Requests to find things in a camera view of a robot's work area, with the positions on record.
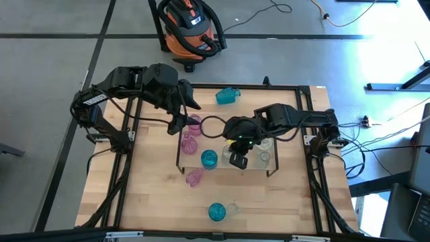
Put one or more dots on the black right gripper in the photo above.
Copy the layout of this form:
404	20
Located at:
245	132

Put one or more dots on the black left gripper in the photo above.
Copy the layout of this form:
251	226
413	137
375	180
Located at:
174	101

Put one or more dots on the pink ribbed cylinder glass vase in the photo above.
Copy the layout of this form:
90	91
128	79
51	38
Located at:
195	122

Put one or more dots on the small clear glass vase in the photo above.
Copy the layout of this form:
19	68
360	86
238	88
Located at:
264	157

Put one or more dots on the teal glass jar vase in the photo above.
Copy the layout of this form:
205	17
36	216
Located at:
209	158

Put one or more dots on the pink swirl-ribbed glass vase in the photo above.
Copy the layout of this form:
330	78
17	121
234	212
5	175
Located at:
188	144

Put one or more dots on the clear round glass vase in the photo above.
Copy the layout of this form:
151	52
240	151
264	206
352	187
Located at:
266	144

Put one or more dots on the pink flared-mouth glass vase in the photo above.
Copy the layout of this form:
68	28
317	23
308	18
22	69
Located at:
195	177

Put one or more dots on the teal diamond-pattern glass vase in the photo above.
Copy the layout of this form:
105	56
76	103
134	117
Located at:
227	95

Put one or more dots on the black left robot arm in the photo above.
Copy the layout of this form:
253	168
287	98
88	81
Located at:
104	129

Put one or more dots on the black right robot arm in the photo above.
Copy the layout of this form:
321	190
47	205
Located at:
302	117

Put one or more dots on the clear smooth glass vase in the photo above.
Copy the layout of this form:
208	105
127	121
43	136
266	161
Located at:
232	208

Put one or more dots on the teal embossed glass tumbler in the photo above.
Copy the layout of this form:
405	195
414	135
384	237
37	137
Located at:
216	211

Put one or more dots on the orange and black shop vacuum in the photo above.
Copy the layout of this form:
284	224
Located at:
178	47

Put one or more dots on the black vacuum wand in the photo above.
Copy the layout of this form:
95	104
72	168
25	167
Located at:
156	23

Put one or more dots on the white power strip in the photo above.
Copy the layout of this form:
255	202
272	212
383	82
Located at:
367	121

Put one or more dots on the grey metal desk foot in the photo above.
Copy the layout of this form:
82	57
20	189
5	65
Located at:
383	86

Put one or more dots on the grey floor object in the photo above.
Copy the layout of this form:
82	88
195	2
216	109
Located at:
10	150

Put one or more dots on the grey computer monitor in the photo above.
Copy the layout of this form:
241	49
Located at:
424	161

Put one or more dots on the black laptop keyboard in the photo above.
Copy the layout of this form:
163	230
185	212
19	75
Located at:
424	218

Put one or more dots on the black aluminium table frame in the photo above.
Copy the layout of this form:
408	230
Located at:
255	86

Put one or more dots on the silver frame bracket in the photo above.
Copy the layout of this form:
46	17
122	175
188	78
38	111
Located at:
310	238
124	234

